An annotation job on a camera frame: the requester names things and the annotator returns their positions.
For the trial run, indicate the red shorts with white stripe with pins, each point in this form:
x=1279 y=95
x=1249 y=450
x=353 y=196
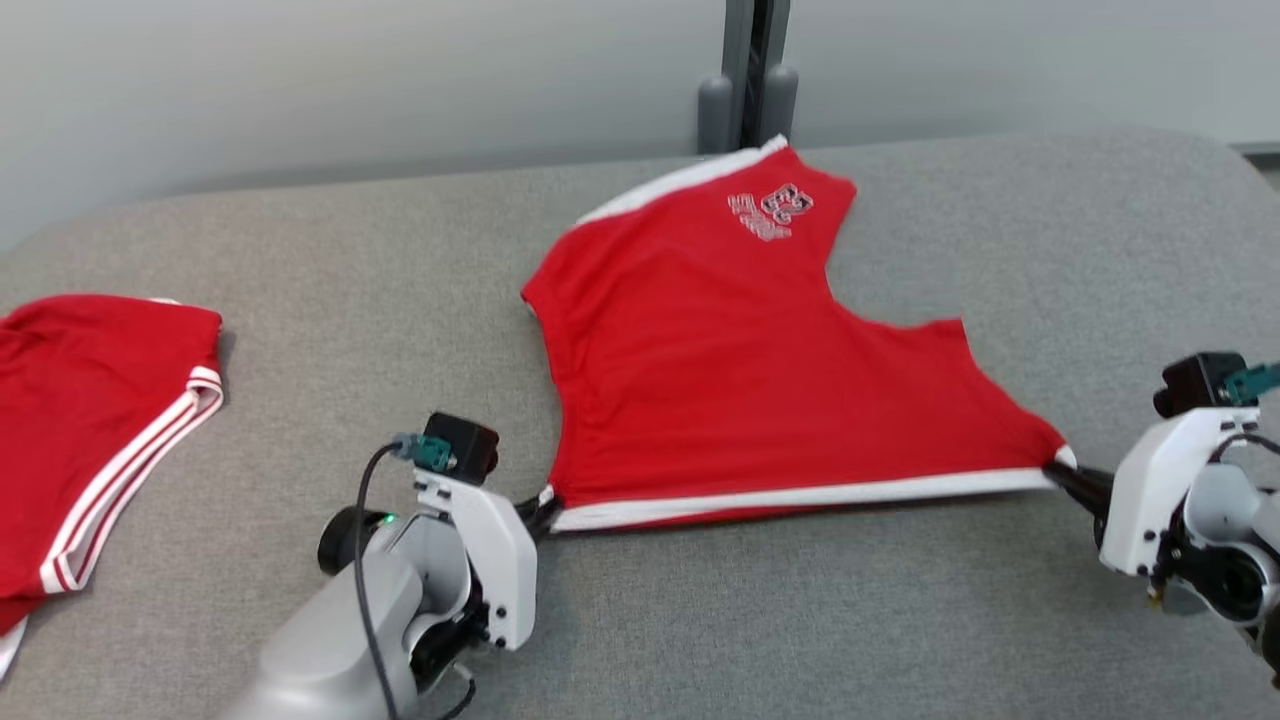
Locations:
x=720 y=380

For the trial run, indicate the teal camera connector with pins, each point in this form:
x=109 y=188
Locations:
x=425 y=452
x=1255 y=382

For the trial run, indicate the red jersey with white sleeves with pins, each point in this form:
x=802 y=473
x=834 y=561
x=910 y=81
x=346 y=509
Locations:
x=90 y=420

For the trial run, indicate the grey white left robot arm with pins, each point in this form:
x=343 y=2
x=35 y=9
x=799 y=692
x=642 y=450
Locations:
x=320 y=640

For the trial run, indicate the teal right camera connector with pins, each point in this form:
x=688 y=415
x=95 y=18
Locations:
x=1255 y=382

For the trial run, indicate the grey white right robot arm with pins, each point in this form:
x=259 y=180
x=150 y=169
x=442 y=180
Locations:
x=1215 y=520

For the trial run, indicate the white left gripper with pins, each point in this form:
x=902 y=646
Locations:
x=505 y=570

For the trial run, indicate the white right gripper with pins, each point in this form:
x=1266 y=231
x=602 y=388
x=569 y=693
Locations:
x=1140 y=500

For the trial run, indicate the grey metal post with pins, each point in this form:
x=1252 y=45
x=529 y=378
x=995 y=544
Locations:
x=745 y=70

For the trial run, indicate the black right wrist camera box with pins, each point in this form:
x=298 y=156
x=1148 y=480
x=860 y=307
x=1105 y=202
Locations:
x=1200 y=382

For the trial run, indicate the teal left camera connector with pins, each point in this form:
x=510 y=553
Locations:
x=425 y=452

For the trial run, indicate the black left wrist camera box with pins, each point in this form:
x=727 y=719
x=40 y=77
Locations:
x=462 y=442

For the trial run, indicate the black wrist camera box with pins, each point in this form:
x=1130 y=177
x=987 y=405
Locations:
x=462 y=442
x=1200 y=382

